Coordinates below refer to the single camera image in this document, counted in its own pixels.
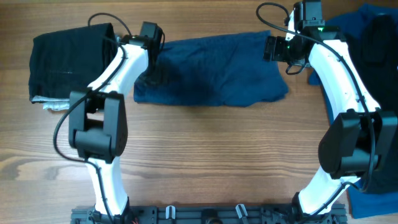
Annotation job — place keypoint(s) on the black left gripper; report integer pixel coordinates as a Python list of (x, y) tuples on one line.
[(158, 78)]

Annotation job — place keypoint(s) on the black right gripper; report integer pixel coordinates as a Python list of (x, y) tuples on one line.
[(277, 54)]

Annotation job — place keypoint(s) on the blue denim shorts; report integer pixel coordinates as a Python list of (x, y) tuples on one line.
[(222, 70)]

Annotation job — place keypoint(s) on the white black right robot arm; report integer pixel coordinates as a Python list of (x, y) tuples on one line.
[(357, 142)]

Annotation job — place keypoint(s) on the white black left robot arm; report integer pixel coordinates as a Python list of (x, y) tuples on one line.
[(98, 124)]

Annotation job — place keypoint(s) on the folded black garment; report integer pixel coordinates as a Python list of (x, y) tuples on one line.
[(68, 60)]

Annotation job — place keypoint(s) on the blue shirt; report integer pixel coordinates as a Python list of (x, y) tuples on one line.
[(363, 204)]

